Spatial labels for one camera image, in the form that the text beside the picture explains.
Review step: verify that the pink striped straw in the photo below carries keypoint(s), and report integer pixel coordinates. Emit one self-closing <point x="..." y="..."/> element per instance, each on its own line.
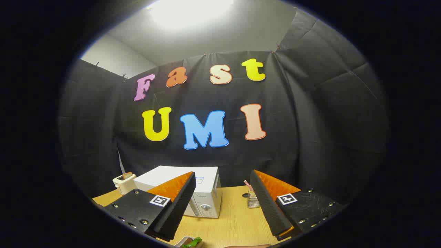
<point x="248" y="185"/>

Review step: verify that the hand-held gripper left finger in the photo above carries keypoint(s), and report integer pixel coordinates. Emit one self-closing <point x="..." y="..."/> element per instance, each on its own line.
<point x="179" y="206"/>

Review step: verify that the white plastic tray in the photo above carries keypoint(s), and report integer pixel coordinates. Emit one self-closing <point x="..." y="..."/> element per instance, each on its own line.
<point x="182" y="241"/>

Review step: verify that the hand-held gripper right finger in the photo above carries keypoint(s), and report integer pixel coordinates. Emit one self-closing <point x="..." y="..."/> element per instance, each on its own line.
<point x="268" y="206"/>

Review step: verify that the white microwave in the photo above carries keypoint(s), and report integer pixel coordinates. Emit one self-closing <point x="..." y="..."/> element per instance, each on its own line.
<point x="206" y="179"/>

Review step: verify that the white toaster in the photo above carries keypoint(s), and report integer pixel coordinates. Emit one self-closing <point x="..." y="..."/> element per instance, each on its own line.
<point x="124" y="185"/>

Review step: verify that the brown bread lettuce sandwich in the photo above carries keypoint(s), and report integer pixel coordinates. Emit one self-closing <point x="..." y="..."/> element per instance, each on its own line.
<point x="193" y="242"/>

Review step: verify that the toast slice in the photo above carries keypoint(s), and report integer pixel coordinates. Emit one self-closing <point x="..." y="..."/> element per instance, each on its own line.
<point x="126" y="175"/>

